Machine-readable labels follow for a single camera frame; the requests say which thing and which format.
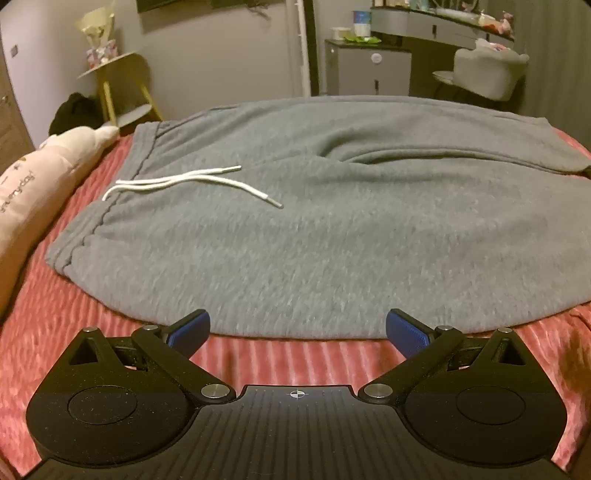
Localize pink toys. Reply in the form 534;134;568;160
480;13;515;38

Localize white and blue cup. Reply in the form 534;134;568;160
352;10;373;38

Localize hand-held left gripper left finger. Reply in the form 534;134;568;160
65;309;237;408

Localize pink ribbed blanket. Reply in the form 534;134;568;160
0;124;591;480

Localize grey dressing table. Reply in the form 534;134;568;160
369;4;516;52

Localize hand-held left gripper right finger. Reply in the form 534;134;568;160
358;309;530;408

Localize grey pants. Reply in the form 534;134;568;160
45;95;591;340

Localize grey cabinet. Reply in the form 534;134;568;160
324;39;413;97

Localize yellow side table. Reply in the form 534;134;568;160
76;52;165;128

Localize white pole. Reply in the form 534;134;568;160
295;0;311;97

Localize wrapped flower bouquet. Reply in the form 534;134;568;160
79;9;119;70

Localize wooden door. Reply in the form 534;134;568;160
0;44;36;163

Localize pale pink plush pillow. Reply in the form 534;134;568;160
0;124;122;320

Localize white plush chair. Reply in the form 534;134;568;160
433;39;530;102

